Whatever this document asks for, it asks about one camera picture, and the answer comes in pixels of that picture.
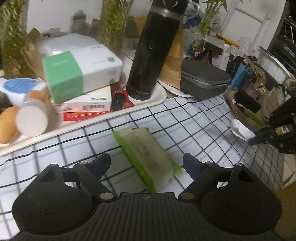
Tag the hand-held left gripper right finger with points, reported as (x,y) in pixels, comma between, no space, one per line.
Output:
(192,165)

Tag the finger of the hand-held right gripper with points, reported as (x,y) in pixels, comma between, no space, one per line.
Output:
(261,136)

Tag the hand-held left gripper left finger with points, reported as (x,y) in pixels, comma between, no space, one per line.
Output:
(101,163)

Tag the white cloth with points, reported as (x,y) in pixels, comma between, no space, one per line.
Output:
(240,129)

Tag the brown cardboard box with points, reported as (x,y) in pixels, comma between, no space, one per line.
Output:
(289,171)

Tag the green wet wipes packet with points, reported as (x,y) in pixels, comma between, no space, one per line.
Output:
(148,157)

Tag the green snack packets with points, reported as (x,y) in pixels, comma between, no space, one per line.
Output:
(253,117)

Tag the white black checked tablecloth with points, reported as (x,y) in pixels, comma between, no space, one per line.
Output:
(203,129)

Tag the small black box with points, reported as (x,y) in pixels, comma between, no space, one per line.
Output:
(248,100)

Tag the cream plastic tray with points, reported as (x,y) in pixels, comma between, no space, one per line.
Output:
(69,129)

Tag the red envelope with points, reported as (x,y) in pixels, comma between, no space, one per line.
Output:
(78,115)

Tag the pink white carton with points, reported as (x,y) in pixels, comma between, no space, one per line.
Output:
(92,102)

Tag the blue carton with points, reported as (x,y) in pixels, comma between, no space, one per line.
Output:
(239,76)

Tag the white ribbed container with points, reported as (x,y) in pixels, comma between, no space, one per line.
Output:
(272,64)

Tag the white plate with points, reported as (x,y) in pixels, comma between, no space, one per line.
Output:
(178,91)

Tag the white pill bottle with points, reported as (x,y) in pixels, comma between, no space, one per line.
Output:
(32,120)

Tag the grey zip case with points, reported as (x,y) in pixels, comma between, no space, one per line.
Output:
(203,78)

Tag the white tall carton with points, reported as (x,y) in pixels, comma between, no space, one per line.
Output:
(220,60)

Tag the green white tissue box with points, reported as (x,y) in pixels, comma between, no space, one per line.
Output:
(92,69)

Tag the black metal rack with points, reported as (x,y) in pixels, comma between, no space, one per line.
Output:
(284,34)

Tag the small black tripod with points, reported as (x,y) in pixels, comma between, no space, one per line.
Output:
(212,49)

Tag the yellow bun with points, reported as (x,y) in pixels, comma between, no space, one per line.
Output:
(8,125)

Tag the orange yellow packet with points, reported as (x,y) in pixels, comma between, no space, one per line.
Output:
(227,40)

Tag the white pipe rack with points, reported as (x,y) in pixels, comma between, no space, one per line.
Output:
(261,30)

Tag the brown paper bag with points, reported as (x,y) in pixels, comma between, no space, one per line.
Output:
(172,64)

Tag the white blue tube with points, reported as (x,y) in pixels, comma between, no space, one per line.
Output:
(20,89)

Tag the black thermos bottle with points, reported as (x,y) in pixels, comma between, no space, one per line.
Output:
(150,58)

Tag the black tape roll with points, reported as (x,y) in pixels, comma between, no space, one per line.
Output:
(3,100)

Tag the white wrapped tissue pack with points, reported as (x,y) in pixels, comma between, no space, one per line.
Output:
(67,44)

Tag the glass vase with bamboo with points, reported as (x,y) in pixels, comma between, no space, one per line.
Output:
(113,27)
(210,18)
(11,46)

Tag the dark glass jar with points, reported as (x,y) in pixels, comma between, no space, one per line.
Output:
(78,23)

